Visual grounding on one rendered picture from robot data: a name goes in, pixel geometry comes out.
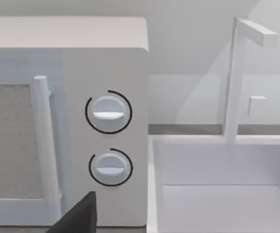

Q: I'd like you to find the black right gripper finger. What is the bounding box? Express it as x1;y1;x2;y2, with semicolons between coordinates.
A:
45;191;97;233

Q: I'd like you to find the white microwave knob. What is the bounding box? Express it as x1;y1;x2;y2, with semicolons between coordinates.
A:
90;95;126;129
93;153;127;183

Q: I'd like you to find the pale microwave oven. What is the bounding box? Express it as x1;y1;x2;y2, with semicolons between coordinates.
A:
0;16;149;230

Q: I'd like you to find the white sink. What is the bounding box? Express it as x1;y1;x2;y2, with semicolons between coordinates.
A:
146;134;280;233

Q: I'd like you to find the tall white tap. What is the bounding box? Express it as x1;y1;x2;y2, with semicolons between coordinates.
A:
222;17;279;144

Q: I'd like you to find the white microwave door handle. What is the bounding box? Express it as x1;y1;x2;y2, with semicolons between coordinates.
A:
33;75;61;228

